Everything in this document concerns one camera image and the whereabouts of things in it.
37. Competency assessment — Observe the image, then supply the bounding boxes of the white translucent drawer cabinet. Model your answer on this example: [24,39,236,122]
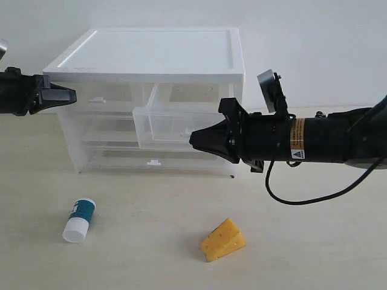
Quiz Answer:
[43,28,245,173]

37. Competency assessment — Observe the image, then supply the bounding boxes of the yellow cheese wedge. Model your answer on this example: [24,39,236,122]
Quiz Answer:
[200,217,247,262]

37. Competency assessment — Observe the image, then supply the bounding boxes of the teal white glue stick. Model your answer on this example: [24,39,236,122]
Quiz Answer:
[62,198,96,243]

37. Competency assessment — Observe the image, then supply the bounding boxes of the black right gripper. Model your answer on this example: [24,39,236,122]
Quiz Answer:
[189,98,296,173]

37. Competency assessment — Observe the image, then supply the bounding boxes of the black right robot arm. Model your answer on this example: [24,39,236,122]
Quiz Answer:
[189,98,386,173]

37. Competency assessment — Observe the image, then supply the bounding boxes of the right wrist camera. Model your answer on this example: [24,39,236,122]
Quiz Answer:
[257,69,288,115]

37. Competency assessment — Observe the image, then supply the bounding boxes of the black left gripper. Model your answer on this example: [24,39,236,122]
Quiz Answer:
[1,67,77,117]

